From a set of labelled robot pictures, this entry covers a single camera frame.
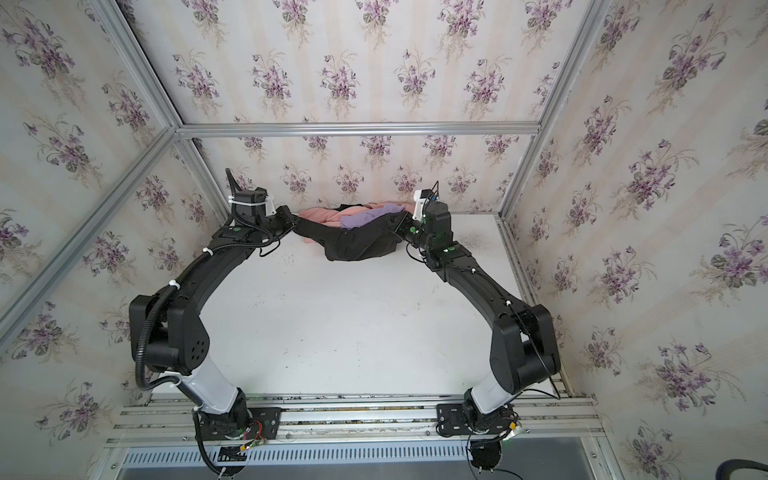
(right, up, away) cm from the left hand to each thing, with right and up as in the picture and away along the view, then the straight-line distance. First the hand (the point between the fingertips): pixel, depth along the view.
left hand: (298, 212), depth 88 cm
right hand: (+25, -2, -7) cm, 26 cm away
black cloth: (+13, -10, 0) cm, 16 cm away
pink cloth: (+6, +1, +23) cm, 24 cm away
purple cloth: (+21, 0, +14) cm, 25 cm away
